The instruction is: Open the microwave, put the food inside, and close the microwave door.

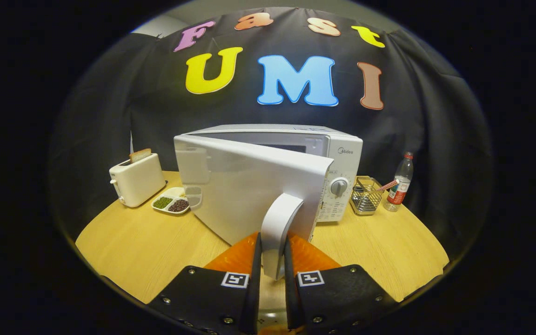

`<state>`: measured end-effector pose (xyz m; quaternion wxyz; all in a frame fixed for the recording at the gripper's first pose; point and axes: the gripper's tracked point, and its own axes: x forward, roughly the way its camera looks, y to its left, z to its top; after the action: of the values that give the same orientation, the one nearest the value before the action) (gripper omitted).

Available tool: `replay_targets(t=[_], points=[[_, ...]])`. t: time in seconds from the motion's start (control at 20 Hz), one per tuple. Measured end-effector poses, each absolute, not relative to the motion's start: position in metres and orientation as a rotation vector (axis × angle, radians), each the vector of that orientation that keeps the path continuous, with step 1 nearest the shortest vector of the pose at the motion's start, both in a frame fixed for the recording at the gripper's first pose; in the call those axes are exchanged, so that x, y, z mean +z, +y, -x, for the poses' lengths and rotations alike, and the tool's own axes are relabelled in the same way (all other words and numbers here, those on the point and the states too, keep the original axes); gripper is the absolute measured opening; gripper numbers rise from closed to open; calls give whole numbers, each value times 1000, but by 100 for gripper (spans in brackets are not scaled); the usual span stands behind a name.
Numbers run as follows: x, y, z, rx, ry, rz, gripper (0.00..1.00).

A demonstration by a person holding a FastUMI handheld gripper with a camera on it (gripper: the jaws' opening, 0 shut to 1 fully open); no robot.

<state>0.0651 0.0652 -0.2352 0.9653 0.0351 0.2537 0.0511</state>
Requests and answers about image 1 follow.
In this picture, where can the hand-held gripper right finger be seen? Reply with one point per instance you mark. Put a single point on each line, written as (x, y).
(292, 302)

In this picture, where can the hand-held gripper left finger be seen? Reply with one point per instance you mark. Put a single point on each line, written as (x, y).
(251, 302)

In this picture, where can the white microwave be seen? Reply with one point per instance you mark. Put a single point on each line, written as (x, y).
(249, 186)

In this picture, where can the white divided bean dish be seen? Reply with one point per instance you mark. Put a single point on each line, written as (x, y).
(170, 203)

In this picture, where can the red checked straw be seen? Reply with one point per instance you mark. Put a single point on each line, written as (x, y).
(389, 184)

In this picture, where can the clear plastic water bottle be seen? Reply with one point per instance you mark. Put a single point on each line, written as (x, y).
(400, 184)

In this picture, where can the white toaster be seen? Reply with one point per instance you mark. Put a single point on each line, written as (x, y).
(137, 181)

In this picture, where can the toast slice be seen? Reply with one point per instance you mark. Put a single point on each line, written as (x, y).
(140, 156)

